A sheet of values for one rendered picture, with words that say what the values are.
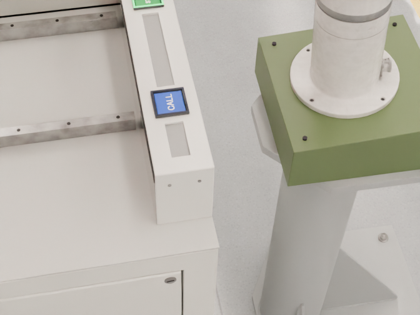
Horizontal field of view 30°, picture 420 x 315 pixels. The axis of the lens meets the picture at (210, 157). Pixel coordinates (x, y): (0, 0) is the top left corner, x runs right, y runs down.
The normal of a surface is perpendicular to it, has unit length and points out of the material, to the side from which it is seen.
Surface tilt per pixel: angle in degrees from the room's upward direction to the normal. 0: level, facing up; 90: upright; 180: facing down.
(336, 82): 91
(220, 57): 0
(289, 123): 4
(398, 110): 4
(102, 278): 90
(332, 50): 92
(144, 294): 90
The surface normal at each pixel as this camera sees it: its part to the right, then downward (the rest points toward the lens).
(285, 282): -0.53, 0.67
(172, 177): 0.19, 0.78
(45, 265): 0.03, -0.61
